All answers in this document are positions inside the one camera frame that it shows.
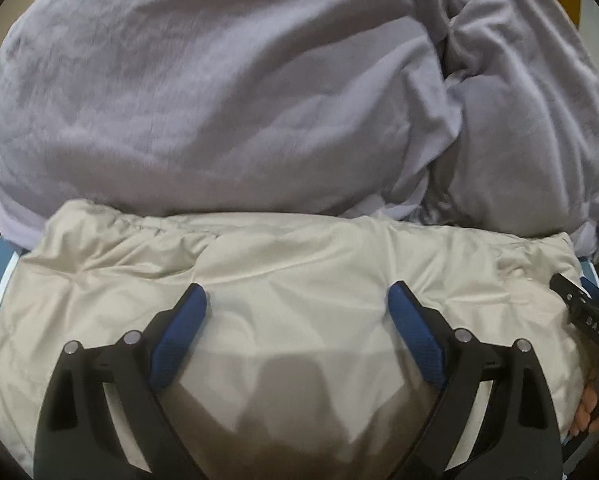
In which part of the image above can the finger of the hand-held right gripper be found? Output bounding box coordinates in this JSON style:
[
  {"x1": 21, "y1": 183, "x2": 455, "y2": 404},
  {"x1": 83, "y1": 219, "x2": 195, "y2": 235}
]
[{"x1": 549, "y1": 272, "x2": 594, "y2": 322}]

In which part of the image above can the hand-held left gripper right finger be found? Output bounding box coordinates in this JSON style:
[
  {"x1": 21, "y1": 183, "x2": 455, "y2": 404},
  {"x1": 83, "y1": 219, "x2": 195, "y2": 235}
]
[{"x1": 387, "y1": 281, "x2": 565, "y2": 480}]

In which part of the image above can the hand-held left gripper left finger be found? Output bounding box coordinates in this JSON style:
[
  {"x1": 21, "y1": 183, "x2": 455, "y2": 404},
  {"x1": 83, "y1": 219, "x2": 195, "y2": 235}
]
[{"x1": 34, "y1": 282, "x2": 215, "y2": 480}]

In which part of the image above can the beige puffer jacket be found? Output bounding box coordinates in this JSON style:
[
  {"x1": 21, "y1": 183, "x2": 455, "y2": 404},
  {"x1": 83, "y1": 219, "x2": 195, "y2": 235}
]
[{"x1": 0, "y1": 199, "x2": 597, "y2": 480}]

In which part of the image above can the person's right hand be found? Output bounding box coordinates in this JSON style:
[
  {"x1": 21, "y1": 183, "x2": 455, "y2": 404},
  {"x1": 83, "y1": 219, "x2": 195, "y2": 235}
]
[{"x1": 569, "y1": 382, "x2": 599, "y2": 441}]

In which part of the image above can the blue white striped bed sheet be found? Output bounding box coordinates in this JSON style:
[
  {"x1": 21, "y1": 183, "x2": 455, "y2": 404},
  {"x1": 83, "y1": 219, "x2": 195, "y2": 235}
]
[{"x1": 0, "y1": 240, "x2": 599, "y2": 446}]

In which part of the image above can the large lilac pillow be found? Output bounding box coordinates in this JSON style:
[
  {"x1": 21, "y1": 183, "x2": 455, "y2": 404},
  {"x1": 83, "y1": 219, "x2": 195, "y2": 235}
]
[{"x1": 0, "y1": 0, "x2": 455, "y2": 251}]

